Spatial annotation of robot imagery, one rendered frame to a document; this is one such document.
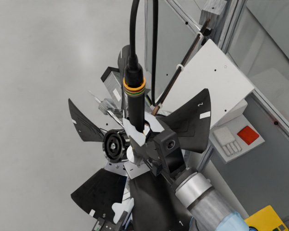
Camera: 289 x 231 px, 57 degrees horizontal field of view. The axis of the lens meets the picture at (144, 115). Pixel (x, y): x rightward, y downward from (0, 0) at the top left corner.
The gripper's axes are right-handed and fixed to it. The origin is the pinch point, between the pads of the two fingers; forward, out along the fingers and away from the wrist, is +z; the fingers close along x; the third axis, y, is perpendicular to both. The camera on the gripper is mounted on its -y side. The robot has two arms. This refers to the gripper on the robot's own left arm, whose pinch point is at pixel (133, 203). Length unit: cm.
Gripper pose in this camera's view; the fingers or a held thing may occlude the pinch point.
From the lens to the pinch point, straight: 91.2
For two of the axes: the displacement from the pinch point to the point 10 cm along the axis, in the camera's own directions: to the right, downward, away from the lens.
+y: -9.0, -3.1, 3.1
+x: 0.9, 5.5, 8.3
